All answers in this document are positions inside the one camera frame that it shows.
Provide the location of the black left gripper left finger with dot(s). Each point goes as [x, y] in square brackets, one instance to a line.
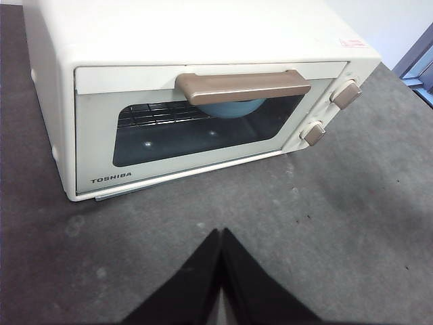
[189, 291]

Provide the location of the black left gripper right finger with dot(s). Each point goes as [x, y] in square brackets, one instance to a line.
[253, 291]

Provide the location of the blue bowl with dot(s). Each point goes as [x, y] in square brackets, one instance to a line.
[230, 110]

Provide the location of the beige oven knob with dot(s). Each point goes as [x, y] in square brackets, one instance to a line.
[314, 133]
[346, 94]

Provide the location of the cream Toshiba toaster oven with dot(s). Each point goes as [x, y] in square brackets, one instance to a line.
[203, 34]

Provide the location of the blue metal frame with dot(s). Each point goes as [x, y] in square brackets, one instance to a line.
[416, 67]

